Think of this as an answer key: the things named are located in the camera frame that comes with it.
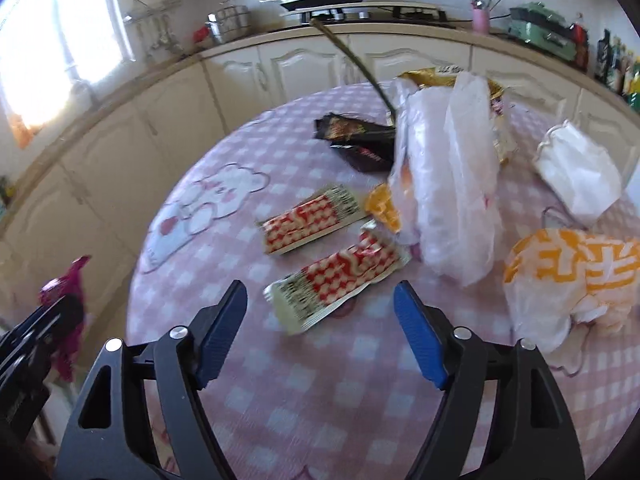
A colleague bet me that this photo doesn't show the red label dark bottle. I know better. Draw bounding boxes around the red label dark bottle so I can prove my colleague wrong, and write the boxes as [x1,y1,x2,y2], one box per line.
[572,24,590,71]

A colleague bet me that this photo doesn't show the row of condiment bottles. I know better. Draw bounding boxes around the row of condiment bottles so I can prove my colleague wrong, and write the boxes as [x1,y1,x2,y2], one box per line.
[595,29,640,111]

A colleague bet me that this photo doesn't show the small orange printed wrapper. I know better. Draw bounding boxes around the small orange printed wrapper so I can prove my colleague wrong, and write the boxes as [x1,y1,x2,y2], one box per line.
[364,183,404,233]

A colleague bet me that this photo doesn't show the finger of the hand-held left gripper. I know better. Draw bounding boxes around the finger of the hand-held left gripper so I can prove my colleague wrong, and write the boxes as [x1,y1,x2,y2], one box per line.
[0,296,83,361]

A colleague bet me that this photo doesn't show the pink checked bear tablecloth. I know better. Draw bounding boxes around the pink checked bear tablecloth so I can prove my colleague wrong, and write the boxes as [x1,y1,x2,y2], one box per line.
[125,80,640,480]

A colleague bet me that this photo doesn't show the hanging kitchen utensils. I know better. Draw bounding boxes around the hanging kitchen utensils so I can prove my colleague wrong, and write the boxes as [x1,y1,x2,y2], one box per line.
[124,0,185,56]

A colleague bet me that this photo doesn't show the red white checked wrapper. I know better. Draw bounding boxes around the red white checked wrapper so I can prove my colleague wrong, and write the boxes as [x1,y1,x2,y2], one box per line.
[256,185,370,258]
[263,220,412,335]

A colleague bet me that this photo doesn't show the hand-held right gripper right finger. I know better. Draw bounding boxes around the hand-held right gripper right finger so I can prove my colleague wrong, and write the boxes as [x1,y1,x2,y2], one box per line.
[393,280,586,480]

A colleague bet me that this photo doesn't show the kitchen window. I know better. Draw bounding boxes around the kitchen window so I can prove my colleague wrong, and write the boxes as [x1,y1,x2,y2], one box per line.
[0,0,132,131]

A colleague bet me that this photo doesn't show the gold foil snack bag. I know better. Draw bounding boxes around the gold foil snack bag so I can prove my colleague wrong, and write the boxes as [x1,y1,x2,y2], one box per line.
[397,67,518,166]

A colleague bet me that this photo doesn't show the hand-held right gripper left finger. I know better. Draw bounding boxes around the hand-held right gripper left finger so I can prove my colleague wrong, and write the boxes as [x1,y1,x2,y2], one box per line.
[52,280,248,480]

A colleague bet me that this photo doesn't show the orange printed white plastic bag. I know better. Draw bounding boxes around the orange printed white plastic bag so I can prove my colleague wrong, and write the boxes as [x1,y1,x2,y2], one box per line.
[502,227,640,377]

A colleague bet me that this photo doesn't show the cream kitchen base cabinets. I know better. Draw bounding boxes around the cream kitchen base cabinets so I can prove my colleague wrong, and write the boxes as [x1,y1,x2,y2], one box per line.
[0,30,640,321]

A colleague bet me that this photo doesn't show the black gas stove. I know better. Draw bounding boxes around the black gas stove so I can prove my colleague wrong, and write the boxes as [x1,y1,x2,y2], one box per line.
[280,0,449,27]

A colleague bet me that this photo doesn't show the steel steamer pot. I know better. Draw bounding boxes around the steel steamer pot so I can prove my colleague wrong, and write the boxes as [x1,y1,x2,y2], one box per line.
[205,4,251,45]

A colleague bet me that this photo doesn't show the black red snack packet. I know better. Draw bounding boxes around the black red snack packet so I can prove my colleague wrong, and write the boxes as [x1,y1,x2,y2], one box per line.
[327,132,399,174]

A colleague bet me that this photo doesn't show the beige kitchen countertop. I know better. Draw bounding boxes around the beige kitchen countertop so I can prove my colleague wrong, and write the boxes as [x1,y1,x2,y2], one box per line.
[0,5,640,196]

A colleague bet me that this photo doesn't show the green countertop cooker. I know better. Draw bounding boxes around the green countertop cooker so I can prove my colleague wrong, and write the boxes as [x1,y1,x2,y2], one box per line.
[507,4,577,54]

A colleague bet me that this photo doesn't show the white face mask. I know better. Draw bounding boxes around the white face mask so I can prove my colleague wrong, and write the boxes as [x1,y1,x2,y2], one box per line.
[532,120,623,228]

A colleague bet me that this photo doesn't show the dark thin strap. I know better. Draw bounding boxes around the dark thin strap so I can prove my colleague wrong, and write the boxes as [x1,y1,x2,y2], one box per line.
[310,19,399,128]

